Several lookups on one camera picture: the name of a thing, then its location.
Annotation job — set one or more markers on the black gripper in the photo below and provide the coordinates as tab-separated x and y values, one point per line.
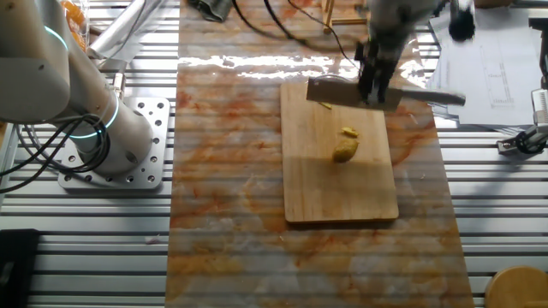
379	55

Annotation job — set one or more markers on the white film roll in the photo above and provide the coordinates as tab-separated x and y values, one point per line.
120	30

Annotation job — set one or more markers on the orange marbled table mat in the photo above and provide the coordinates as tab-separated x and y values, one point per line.
227	171

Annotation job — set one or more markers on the stack of white papers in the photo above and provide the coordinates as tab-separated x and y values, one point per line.
492	64

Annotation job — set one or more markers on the wooden cutting board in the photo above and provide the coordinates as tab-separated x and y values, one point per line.
338	188

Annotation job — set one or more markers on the camera on clamp mount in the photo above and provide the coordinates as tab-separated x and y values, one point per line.
531	137

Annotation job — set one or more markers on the round wooden disc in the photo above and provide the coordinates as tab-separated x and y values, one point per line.
518	288

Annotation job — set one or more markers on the steel cleaver knife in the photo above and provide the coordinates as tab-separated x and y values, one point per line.
334	96

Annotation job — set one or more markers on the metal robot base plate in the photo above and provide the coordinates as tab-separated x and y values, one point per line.
145	171

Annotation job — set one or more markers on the grey green cloth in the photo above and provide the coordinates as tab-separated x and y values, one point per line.
212	10

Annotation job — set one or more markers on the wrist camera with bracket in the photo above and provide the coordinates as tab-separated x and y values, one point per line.
461	23

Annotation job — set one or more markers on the wooden knife rack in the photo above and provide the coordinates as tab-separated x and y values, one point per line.
329	15

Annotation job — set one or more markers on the clear plastic fruit package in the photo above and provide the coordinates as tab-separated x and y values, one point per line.
75	25

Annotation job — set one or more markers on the black box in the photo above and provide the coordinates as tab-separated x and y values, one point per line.
17	269

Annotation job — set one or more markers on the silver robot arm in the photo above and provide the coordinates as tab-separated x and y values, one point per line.
34	64

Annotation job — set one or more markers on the metal cylinder connector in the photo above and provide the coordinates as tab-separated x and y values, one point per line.
118	85

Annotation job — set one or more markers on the yellow potato slice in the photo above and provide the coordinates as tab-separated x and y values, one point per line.
325	105
349	132

